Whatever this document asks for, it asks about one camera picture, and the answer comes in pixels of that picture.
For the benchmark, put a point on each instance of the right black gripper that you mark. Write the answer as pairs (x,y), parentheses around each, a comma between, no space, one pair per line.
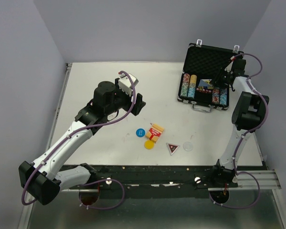
(217,80)

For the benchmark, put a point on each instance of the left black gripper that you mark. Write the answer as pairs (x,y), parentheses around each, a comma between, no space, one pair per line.
(138,105)

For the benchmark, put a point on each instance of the blue playing card deck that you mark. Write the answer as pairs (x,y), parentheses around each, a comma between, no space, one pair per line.
(205,84)

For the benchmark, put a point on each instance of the red playing card deck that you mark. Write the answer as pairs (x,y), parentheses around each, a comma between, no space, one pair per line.
(154,133)

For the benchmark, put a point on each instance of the yellow round button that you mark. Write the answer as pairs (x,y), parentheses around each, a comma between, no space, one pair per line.
(149,144)

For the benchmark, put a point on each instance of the blue poker chip stack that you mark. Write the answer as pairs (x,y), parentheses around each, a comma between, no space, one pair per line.
(191,92)

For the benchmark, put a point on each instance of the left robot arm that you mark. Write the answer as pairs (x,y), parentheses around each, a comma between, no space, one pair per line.
(42,180)

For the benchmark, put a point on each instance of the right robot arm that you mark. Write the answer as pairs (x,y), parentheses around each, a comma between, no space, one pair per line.
(249,114)

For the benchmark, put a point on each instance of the black poker chip case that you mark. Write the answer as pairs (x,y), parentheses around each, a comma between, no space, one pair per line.
(205,62)

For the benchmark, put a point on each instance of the yellow chip row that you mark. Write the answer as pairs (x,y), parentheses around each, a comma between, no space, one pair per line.
(193,80)

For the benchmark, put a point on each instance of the blue round button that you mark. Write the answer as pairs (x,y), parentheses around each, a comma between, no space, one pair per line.
(140,132)

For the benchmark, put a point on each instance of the red white chip row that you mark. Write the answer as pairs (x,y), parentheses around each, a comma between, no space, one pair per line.
(185,85)

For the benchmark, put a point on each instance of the triangular all-in marker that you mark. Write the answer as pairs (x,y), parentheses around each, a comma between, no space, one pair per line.
(172,148)

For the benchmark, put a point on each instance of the clear round button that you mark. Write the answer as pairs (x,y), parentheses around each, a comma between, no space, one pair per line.
(187,146)

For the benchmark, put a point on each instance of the right aluminium extrusion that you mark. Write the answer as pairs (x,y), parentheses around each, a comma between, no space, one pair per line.
(246,180)

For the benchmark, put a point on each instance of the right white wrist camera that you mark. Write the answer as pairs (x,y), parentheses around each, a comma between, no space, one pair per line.
(229,67)

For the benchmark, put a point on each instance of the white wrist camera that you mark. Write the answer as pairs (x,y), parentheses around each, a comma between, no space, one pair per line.
(125,84)
(229,67)

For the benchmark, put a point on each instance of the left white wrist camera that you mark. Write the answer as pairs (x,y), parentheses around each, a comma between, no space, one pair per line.
(125,84)

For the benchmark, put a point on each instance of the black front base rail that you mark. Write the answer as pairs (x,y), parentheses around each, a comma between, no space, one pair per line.
(145,182)

